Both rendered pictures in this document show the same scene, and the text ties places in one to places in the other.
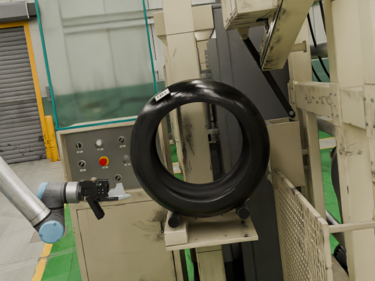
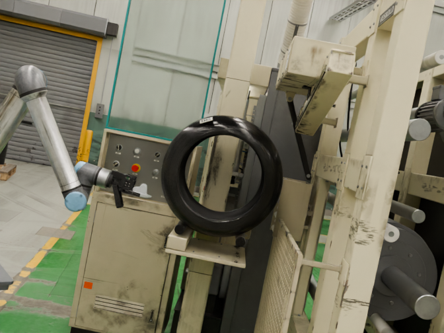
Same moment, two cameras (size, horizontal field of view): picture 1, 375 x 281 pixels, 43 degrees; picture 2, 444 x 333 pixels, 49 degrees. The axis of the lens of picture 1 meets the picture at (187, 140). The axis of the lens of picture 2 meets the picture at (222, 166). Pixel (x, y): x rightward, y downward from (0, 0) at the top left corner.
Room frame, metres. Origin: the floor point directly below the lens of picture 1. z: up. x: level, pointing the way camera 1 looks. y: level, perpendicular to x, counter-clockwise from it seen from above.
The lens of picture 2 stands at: (-0.34, -0.03, 1.33)
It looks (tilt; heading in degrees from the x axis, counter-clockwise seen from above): 3 degrees down; 0
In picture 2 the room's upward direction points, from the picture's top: 11 degrees clockwise
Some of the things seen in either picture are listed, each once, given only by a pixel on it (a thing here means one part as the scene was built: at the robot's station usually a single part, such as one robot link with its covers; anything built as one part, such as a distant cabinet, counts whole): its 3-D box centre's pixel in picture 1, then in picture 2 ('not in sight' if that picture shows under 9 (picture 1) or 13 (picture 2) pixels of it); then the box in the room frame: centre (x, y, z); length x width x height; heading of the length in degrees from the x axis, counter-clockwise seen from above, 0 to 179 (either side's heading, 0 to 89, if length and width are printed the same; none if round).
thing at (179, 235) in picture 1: (177, 224); (181, 236); (1.98, 0.09, 0.83); 0.36 x 0.09 x 0.06; 178
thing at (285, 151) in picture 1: (282, 151); (290, 207); (2.19, -0.43, 1.05); 0.20 x 0.15 x 0.30; 178
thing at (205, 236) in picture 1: (210, 228); (207, 249); (1.98, -0.05, 0.80); 0.37 x 0.36 x 0.02; 88
